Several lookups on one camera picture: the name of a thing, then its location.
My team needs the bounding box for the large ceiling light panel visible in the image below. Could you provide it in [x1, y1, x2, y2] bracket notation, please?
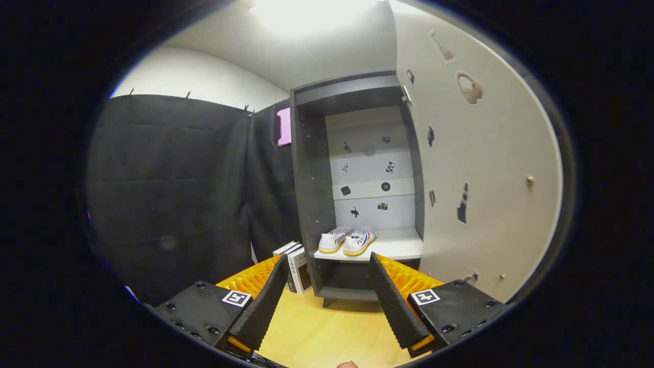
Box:
[248, 0, 380, 37]

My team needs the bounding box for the black backdrop cloth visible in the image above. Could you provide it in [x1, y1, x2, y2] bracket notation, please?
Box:
[87, 94, 302, 307]

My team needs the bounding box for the white book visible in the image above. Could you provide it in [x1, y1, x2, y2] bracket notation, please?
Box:
[286, 247, 314, 295]

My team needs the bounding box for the grey shoe cabinet door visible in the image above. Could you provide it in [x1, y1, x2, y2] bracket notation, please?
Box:
[388, 0, 565, 303]

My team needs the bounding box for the white cabinet shelf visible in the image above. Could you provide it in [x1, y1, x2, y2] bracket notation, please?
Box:
[313, 227, 424, 263]

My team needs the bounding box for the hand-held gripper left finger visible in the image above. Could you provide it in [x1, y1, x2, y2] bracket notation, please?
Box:
[153, 254, 290, 358]

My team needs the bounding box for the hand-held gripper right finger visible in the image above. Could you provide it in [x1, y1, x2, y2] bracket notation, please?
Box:
[369, 252, 509, 358]

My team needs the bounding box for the white canvas shoe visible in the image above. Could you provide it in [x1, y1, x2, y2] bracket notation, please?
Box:
[318, 227, 353, 254]
[342, 226, 378, 257]

